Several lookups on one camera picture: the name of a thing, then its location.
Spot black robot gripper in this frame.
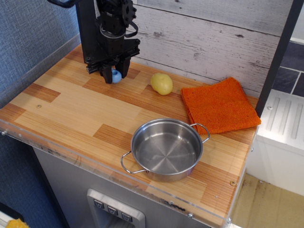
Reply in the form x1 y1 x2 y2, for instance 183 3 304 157
87 33 140 84

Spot blue grey toy spoon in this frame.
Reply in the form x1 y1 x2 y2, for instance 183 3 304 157
112 68 122 84

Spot stainless steel pot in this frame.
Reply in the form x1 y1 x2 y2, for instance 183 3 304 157
129 118 210 182

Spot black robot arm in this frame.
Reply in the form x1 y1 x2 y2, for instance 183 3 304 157
86 0 140 84

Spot yellow toy potato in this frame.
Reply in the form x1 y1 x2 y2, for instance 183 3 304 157
150 73 173 95

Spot orange folded cloth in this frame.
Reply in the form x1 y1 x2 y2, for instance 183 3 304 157
180 77 261 134

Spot grey toy fridge cabinet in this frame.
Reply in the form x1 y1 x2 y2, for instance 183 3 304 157
34 149 206 228

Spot yellow object bottom left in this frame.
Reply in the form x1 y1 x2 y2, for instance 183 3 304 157
5 219 29 228

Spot white ribbed radiator unit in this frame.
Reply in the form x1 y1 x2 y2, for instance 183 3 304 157
247 90 304 195

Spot dark grey left post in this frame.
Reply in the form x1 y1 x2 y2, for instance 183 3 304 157
76 0 100 65

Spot dark grey post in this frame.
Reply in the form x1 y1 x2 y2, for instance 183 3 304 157
76 0 100 65
256 0 304 117

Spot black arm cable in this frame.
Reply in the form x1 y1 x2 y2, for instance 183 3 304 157
47 0 79 10

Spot dark grey right post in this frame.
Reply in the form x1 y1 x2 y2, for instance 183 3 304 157
256 0 304 117

